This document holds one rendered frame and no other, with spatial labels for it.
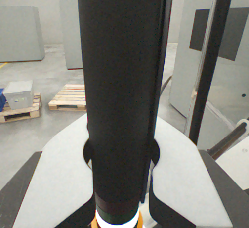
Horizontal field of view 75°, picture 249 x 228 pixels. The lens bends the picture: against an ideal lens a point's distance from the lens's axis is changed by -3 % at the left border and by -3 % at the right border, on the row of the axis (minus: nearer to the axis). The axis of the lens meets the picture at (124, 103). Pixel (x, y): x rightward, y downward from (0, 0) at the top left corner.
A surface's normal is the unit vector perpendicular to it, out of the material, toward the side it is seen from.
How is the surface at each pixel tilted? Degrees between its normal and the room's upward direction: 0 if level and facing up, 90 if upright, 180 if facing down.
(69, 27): 90
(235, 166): 50
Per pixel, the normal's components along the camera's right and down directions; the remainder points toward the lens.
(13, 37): 0.26, 0.44
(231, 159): -0.75, -0.58
